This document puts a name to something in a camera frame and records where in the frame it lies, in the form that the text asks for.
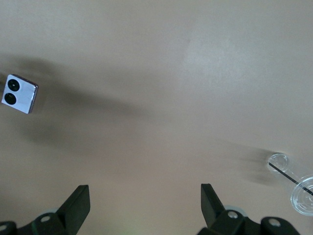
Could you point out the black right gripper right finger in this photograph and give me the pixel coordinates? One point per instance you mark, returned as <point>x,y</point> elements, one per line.
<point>217,215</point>

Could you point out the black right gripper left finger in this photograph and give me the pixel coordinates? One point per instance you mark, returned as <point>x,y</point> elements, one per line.
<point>71,215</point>

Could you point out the purple flip phone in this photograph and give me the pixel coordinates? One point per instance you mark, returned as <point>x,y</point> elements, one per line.
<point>20,94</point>

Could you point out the black drinking straw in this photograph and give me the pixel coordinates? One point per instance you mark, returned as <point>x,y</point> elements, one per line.
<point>286,175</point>

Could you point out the clear plastic cup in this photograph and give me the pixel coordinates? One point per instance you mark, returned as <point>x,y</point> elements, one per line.
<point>302,195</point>

